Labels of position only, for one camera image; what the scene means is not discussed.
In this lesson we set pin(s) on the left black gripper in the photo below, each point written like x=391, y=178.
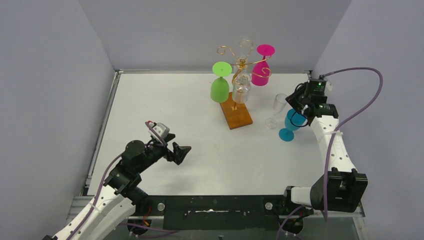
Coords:
x=171, y=151

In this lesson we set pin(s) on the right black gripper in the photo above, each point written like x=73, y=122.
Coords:
x=298, y=100

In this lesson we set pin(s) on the pink plastic wine glass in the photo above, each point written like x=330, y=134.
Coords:
x=261, y=71

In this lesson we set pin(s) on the clear patterned wine glass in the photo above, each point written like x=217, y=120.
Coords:
x=241, y=88

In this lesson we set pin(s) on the clear round wine glass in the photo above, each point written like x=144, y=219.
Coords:
x=242, y=47

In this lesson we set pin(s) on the green plastic wine glass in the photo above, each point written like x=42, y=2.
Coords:
x=219, y=91

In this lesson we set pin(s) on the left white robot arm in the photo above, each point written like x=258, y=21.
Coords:
x=118, y=193

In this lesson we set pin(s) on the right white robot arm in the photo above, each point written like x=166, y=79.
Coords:
x=341, y=186

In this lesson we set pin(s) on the clear tall flute glass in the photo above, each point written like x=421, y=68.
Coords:
x=279, y=103

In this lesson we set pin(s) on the blue plastic wine glass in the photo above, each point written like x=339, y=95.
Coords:
x=292, y=122

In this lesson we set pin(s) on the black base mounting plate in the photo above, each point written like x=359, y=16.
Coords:
x=217, y=212

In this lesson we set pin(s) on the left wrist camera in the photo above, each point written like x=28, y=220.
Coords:
x=157, y=130

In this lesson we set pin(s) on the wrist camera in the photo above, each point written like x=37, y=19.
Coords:
x=157, y=130
x=328, y=87

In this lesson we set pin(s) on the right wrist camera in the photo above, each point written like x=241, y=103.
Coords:
x=328, y=87

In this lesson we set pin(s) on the gold wire glass rack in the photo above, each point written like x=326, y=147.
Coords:
x=236, y=114

